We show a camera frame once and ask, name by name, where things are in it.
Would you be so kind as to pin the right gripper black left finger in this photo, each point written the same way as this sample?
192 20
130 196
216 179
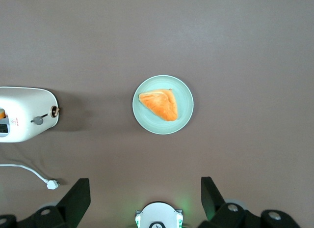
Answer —
73 203

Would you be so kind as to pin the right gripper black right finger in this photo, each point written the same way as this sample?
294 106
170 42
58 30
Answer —
216 213

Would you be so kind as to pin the white two-slot toaster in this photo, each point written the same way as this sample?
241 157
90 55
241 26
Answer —
27 110

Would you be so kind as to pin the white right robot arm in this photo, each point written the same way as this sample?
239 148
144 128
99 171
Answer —
159 214

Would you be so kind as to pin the pale green round plate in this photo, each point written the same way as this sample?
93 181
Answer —
147 120

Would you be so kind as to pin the toast slice with orange crust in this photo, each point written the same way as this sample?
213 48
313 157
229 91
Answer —
2 113

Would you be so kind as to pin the triangular orange bread piece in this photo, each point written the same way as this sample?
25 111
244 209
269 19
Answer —
162 105

